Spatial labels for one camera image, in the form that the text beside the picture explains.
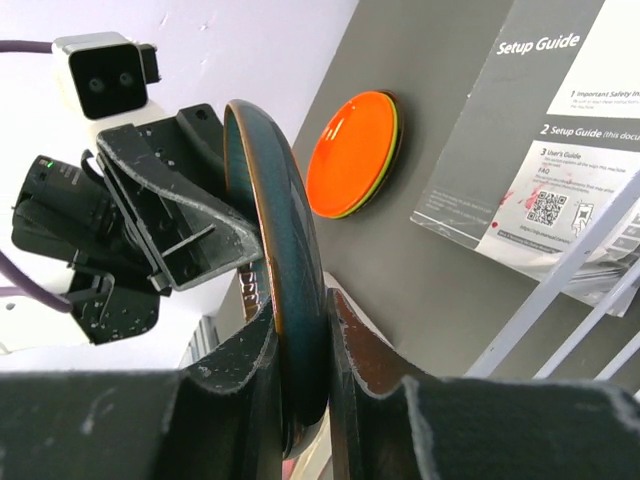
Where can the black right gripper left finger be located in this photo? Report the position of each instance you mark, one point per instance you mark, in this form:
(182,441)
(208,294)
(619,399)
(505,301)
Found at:
(216,419)

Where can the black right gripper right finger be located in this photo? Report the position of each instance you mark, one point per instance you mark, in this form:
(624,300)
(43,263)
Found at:
(391,420)

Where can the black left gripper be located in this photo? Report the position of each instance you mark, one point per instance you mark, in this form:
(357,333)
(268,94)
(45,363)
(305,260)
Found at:
(139,218)

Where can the black plate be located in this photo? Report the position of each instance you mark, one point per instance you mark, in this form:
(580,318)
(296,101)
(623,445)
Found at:
(264,182)

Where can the orange plate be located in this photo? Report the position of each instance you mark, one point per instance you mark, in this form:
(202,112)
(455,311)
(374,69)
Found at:
(321,174)

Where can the lime green plate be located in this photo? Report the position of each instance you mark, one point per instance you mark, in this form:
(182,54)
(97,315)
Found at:
(368,142)

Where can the red floral plate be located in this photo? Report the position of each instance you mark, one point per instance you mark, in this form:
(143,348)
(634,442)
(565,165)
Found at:
(393,152)

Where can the Canon setup guide booklet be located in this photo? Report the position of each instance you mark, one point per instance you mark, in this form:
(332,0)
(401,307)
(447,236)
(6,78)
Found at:
(549,132)

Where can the white wire dish rack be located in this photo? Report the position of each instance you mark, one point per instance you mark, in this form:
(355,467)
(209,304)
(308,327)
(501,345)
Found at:
(551,285)

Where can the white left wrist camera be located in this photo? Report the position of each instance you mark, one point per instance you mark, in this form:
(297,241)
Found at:
(104,74)

